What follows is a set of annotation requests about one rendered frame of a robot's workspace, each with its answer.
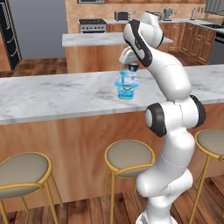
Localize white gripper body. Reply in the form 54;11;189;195
121;70;138;87

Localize blue yogurt container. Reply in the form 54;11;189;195
114;71;141;101

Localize wooden island with marble top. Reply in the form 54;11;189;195
61;31;174;74

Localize wooden counter with marble top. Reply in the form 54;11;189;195
0;64;224;214

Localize steel oven with hob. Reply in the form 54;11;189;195
78;18;108;34

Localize grey coffee machine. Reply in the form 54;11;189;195
162;7;173;22

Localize gold stool with grey seat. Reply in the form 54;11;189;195
188;129;224;224
102;139;157;224
0;151;64;224

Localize wooden base cupboards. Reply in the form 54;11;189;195
106;21;217;66

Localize steel microwave oven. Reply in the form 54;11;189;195
76;0;106;4

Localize grey dishwasher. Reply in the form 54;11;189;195
207;38;224;66

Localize dark sink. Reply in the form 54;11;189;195
203;23;224;31

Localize black fridge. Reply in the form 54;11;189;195
0;0;22;71

